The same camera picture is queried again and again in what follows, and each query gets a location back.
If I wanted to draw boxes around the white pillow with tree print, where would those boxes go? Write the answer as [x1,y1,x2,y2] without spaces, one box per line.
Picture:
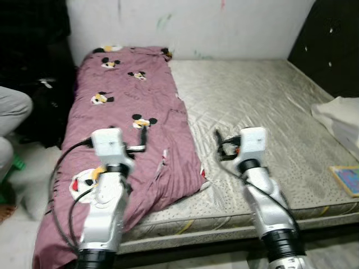
[311,96,359,157]

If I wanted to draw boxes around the colourful children's board book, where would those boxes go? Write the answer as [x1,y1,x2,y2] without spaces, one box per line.
[329,165,359,198]

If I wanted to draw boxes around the quilted beige mattress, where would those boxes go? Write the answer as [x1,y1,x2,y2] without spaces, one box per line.
[121,59,359,256]

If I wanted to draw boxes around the pink cartoon mouse blanket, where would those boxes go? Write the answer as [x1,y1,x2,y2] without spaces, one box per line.
[32,46,207,269]

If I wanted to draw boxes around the black backpack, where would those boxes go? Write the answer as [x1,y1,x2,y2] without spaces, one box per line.
[31,76,78,149]

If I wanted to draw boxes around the person in grey trousers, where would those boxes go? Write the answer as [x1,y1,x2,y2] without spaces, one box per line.
[0,87,33,225]

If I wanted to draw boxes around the black tufted headboard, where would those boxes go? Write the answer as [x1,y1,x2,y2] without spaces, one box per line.
[288,0,359,99]

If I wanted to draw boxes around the dark hanging clothes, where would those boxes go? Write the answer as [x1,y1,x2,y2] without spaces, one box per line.
[0,0,72,87]

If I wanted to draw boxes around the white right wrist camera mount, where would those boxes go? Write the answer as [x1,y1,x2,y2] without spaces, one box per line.
[234,127,268,169]

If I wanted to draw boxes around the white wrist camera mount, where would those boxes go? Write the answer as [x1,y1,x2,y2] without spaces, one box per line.
[91,128,135,171]
[234,127,268,169]

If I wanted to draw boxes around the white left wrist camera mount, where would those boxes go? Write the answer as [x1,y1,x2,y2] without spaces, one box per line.
[91,128,135,171]

